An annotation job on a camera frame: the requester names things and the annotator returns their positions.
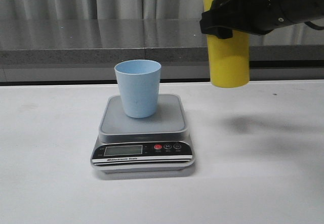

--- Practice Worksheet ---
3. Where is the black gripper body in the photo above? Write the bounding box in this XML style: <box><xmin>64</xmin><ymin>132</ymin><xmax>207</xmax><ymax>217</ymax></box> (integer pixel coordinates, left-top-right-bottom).
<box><xmin>244</xmin><ymin>0</ymin><xmax>323</xmax><ymax>35</ymax></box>

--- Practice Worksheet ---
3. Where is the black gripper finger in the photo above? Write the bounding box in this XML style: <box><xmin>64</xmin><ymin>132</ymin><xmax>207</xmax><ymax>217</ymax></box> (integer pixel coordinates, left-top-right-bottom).
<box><xmin>199</xmin><ymin>0</ymin><xmax>247</xmax><ymax>39</ymax></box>

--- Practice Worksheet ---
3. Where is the yellow squeeze bottle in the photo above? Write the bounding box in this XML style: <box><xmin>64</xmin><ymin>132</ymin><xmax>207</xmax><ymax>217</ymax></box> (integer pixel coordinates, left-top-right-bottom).
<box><xmin>203</xmin><ymin>0</ymin><xmax>250</xmax><ymax>88</ymax></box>

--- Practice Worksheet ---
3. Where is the light blue plastic cup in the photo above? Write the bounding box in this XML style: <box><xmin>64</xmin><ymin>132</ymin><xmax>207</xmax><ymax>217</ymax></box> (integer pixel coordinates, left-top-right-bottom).
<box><xmin>114</xmin><ymin>59</ymin><xmax>161</xmax><ymax>118</ymax></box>

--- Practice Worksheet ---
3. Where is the silver digital kitchen scale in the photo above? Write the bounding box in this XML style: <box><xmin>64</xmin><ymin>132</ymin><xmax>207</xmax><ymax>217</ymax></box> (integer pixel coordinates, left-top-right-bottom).
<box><xmin>91</xmin><ymin>94</ymin><xmax>195</xmax><ymax>173</ymax></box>

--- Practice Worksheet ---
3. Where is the grey stone counter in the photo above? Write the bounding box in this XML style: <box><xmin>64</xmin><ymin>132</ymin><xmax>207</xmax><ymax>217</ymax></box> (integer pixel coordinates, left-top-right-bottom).
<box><xmin>1</xmin><ymin>19</ymin><xmax>323</xmax><ymax>85</ymax></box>

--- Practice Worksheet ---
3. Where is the grey curtain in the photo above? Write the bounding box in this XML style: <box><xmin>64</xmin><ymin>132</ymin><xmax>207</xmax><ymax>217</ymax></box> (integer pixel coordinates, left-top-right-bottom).
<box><xmin>1</xmin><ymin>0</ymin><xmax>203</xmax><ymax>20</ymax></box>

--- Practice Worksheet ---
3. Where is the black cable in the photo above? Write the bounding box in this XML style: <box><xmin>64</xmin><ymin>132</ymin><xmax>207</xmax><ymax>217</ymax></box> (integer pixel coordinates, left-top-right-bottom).
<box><xmin>305</xmin><ymin>20</ymin><xmax>324</xmax><ymax>31</ymax></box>

